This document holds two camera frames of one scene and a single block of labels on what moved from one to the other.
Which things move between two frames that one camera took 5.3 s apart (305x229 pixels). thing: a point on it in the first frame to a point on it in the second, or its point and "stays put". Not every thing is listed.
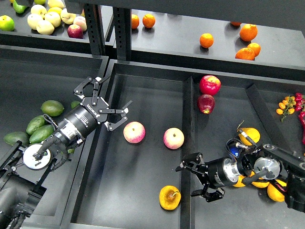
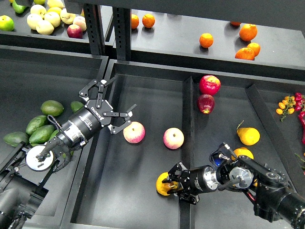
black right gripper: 218,173 to 199,180
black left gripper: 92,112 to 96,114
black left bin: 30,76 stays put
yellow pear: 169,197 to 162,187
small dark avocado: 74,103 stays put
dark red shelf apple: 75,31 stays put
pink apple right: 173,138 stays put
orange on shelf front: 245,53 stays put
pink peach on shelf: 80,21 stays put
